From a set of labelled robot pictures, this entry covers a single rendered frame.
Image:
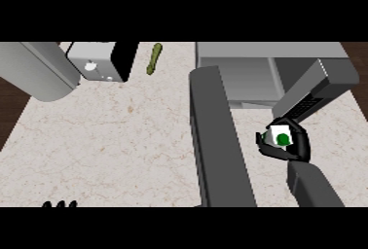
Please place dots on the large grey cylindrical appliance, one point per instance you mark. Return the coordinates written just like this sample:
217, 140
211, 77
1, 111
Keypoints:
36, 69

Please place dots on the green cucumber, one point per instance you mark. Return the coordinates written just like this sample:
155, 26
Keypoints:
153, 59

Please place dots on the white and green milk carton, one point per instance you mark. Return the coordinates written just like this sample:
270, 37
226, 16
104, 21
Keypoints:
277, 136

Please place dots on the grey microwave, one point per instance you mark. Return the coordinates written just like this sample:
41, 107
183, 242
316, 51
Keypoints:
286, 78

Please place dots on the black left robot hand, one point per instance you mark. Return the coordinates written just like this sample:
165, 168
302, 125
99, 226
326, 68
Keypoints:
59, 204

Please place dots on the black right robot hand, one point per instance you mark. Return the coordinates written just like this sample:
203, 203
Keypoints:
300, 142

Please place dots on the dark grey microwave door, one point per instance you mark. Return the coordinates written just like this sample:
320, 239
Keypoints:
218, 139

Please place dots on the grey and black toaster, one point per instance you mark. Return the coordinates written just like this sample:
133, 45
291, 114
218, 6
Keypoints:
100, 61

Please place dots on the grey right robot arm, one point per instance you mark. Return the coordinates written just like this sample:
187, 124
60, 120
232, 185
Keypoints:
311, 185

